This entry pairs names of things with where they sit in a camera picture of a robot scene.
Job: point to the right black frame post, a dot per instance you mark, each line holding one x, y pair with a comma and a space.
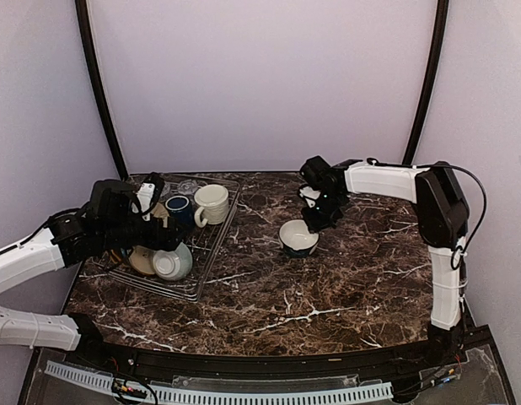
434, 54

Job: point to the right wiring bundle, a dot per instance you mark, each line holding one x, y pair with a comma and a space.
442, 375

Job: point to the left wiring bundle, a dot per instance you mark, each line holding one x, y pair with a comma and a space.
127, 386

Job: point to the metal wire dish rack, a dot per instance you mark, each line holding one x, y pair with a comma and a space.
203, 243

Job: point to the dark bowl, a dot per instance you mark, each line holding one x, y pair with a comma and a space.
296, 240

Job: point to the cream ribbed mug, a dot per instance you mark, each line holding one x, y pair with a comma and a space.
212, 205

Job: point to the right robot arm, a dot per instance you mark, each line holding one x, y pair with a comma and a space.
442, 213

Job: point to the yellow bottom plate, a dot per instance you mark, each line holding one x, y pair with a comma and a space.
141, 257

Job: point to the left black frame post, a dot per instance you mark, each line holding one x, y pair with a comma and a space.
91, 61

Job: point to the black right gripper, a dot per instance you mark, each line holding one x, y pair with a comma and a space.
315, 224

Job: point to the yellow plate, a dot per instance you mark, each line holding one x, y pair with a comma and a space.
115, 257
141, 257

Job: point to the black front rail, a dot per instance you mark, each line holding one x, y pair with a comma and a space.
387, 364

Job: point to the dark blue mug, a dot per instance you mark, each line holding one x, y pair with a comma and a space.
180, 208

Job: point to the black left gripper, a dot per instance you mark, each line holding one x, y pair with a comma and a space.
169, 243

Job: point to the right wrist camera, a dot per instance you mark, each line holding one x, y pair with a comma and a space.
310, 196

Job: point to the light green ceramic bowl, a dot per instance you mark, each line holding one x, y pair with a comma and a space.
173, 265

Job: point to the wiring bundle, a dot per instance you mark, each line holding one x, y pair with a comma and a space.
127, 386
442, 375

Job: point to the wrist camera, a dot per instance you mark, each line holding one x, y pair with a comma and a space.
147, 195
310, 196

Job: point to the black frame post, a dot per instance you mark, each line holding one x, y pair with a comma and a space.
434, 54
91, 61

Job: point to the light blue slotted cable duct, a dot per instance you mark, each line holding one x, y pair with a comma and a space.
105, 384

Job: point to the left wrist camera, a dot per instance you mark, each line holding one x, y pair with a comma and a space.
147, 195

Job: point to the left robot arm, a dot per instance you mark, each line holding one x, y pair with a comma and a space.
118, 215

